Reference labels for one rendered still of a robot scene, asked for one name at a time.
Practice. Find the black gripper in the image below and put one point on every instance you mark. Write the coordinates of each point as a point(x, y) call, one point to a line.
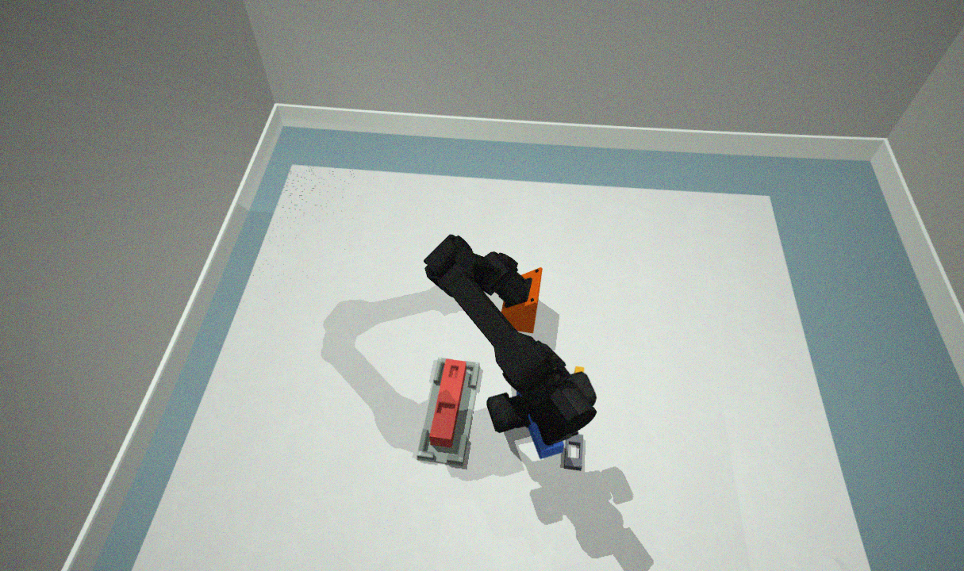
point(508, 413)

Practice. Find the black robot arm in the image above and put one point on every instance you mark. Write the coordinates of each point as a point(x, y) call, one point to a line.
point(526, 363)

